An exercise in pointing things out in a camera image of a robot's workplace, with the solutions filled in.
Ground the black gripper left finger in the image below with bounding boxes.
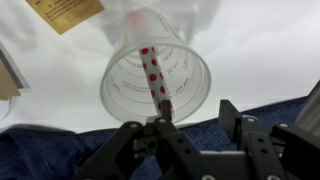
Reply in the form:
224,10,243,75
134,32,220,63
71,99,218,180

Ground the clear plastic plate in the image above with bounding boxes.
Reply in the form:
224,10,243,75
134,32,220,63
0,41,33,123

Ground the blue denim cloth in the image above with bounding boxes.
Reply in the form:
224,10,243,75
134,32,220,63
0,96,320,180

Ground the grey marker with red dots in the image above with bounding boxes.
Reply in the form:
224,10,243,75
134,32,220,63
128,11,174,116

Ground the small brown paper packet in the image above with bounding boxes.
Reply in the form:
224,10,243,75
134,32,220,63
25,0,105,35

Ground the clear plastic measuring cup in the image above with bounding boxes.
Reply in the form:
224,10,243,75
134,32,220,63
99,6,212,125

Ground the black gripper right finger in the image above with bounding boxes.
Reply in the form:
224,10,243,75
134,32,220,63
218,99,320,180

